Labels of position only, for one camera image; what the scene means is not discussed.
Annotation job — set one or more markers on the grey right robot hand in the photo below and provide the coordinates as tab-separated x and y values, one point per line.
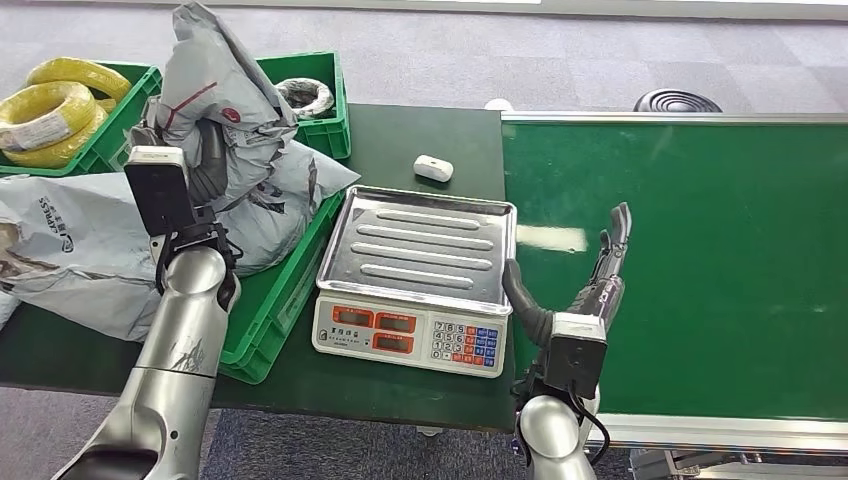
606	285

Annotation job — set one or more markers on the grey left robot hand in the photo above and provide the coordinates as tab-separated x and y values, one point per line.
210	166

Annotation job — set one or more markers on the grey mailer bag red stripe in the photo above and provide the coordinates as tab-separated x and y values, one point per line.
218	73

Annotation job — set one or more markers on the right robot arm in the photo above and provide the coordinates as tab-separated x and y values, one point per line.
553	430

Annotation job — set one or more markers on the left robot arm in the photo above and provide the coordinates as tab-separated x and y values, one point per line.
179	331

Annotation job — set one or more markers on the green conveyor belt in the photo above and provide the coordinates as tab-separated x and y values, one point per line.
696	265

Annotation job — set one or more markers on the grey mailer bag black print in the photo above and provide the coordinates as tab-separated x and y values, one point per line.
278	212

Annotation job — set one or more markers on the green crate with label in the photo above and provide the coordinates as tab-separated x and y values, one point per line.
126	126

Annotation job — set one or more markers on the small green plastic crate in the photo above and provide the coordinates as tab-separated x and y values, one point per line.
324	136

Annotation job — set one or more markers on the large grey express mailer bag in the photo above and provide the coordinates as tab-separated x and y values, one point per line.
86	265

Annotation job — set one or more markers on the large green plastic crate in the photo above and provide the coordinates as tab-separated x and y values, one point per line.
278	311

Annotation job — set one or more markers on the black ribbed round disc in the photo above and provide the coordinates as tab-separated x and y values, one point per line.
676	102

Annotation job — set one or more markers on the electronic weighing scale steel tray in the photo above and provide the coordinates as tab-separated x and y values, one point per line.
411	252

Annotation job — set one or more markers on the small white plastic device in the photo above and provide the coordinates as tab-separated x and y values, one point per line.
434	169

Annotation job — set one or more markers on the small white round object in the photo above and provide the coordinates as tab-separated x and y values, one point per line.
498	104

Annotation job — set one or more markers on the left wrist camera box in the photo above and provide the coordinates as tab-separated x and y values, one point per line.
159	192

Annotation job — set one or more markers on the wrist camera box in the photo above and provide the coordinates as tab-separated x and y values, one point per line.
575	358
159	192

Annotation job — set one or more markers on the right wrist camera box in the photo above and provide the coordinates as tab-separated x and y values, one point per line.
575	358

